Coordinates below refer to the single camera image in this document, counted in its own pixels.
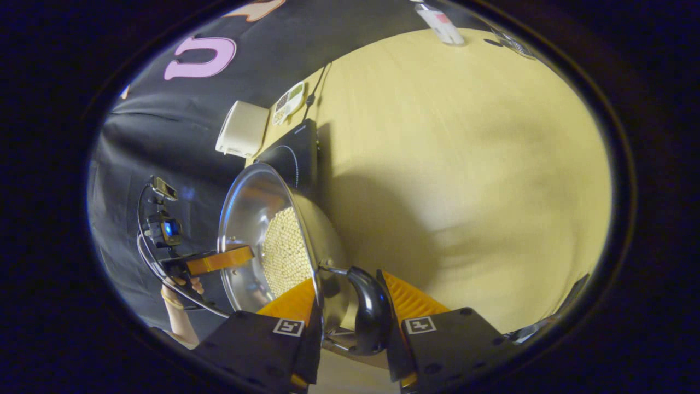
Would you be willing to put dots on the clear plastic bottle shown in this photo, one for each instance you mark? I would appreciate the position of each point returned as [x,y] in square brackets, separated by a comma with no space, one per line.
[443,24]

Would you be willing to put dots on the white toaster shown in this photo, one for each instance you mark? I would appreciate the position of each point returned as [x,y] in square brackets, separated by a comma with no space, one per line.
[243,128]

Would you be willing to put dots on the black backdrop cloth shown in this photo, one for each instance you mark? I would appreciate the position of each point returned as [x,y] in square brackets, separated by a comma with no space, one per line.
[142,137]

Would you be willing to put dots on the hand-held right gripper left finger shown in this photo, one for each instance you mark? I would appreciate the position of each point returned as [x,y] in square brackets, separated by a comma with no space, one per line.
[309,355]

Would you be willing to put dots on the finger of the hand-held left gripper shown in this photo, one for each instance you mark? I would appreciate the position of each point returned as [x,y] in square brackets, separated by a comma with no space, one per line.
[219,260]

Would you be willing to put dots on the clear glass jar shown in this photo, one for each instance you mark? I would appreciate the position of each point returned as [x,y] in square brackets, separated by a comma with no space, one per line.
[514,44]

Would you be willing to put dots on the white divided dish with beans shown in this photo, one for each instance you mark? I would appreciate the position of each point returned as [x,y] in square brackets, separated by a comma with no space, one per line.
[290,101]

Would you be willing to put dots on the black induction cooktop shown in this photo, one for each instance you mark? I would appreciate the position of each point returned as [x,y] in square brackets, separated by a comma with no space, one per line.
[301,148]

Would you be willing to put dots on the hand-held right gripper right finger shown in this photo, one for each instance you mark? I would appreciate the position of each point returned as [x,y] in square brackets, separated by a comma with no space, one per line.
[396,355]

